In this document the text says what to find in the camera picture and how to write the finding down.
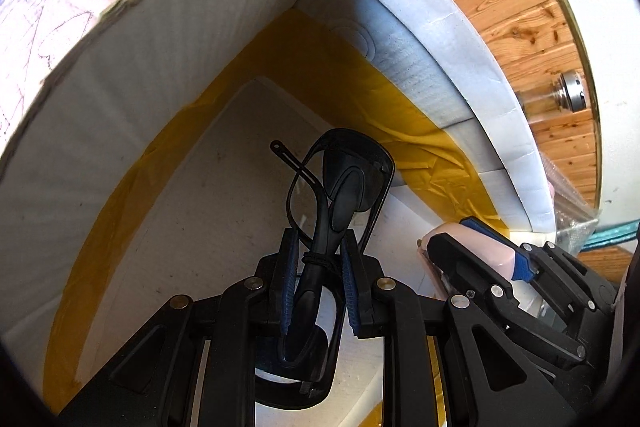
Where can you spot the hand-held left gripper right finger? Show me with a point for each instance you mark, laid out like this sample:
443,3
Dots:
351,294

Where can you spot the glass jar with metal lid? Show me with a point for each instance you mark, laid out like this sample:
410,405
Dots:
555,94

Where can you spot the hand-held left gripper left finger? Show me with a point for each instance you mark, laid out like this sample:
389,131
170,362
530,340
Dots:
288,287

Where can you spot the white cardboard box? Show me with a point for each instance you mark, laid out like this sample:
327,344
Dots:
150,132

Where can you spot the pale pink stapler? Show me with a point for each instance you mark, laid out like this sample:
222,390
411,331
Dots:
480,252

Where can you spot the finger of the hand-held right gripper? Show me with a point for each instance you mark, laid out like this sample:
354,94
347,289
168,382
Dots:
465,264
492,239

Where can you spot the clear bubble wrap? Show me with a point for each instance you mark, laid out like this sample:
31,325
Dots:
572,212

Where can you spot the black sunglasses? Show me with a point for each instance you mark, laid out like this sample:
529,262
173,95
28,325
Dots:
330,202

